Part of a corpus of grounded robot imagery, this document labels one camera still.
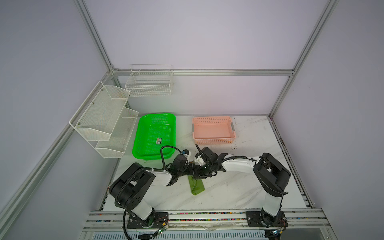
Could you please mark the white mesh two-tier shelf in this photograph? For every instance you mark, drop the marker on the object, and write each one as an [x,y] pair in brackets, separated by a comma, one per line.
[105,121]

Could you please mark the aluminium frame post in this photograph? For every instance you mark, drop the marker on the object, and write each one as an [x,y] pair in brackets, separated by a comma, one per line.
[319,26]

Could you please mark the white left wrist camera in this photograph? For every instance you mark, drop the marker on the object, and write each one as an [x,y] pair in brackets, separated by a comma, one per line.
[187,154]

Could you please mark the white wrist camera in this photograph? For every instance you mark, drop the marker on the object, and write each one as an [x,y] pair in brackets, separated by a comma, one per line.
[199,160]
[187,154]

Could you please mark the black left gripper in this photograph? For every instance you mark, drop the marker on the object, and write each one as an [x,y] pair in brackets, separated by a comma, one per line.
[191,172]

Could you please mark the pink perforated plastic basket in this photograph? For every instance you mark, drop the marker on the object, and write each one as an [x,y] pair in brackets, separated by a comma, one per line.
[217,130]

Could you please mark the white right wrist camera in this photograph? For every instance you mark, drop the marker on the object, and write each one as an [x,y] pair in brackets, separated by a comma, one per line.
[199,160]

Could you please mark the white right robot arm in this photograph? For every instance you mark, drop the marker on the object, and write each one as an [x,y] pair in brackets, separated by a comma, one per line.
[271,174]

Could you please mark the bright green plastic basket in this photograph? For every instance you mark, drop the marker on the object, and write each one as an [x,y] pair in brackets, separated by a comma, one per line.
[150,128]

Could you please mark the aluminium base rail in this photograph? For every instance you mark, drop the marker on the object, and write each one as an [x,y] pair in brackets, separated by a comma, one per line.
[213,220]

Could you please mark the white wire basket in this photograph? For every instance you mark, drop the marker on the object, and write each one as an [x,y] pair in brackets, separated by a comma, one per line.
[150,80]

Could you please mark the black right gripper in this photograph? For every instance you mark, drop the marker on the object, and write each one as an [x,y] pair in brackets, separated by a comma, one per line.
[199,175]

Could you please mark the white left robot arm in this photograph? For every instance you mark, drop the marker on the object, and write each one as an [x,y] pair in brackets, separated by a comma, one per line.
[129,189]

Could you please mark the green paper napkin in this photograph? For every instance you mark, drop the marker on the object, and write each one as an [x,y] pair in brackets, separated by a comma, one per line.
[196,185]

